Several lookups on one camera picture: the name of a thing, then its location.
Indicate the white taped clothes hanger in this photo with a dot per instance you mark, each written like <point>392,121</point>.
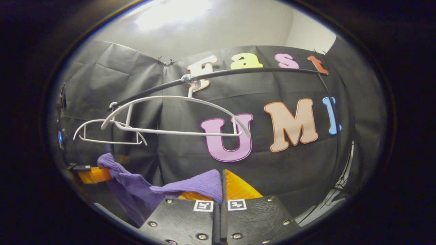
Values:
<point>177,96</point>

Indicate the white empty clothes hanger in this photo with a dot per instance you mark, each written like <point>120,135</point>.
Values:
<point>109,141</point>

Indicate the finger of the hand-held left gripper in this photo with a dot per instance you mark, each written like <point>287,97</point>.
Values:
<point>95,175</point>

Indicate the black backdrop cloth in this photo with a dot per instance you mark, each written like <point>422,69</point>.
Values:
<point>187,160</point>

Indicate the purple ribbed sweater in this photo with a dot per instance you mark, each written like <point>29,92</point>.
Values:
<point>136,190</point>

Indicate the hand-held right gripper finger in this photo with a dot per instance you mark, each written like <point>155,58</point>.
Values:
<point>223,221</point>
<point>216,224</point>

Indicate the clear tape wad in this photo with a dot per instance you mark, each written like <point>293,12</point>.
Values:
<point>189,79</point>

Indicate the black clothes rail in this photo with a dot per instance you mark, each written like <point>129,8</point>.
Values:
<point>259,70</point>

